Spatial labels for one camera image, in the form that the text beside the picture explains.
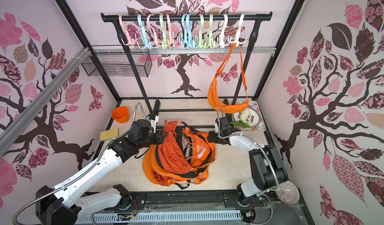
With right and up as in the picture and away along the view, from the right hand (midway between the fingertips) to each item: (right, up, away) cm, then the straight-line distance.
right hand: (212, 136), depth 92 cm
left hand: (-25, +3, -16) cm, 30 cm away
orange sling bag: (0, +23, -5) cm, 24 cm away
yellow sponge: (-69, +1, +6) cm, 69 cm away
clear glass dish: (+37, -26, -18) cm, 49 cm away
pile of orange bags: (-17, -7, -18) cm, 26 cm away
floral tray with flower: (+31, +10, +14) cm, 35 cm away
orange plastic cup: (-67, +14, +17) cm, 70 cm away
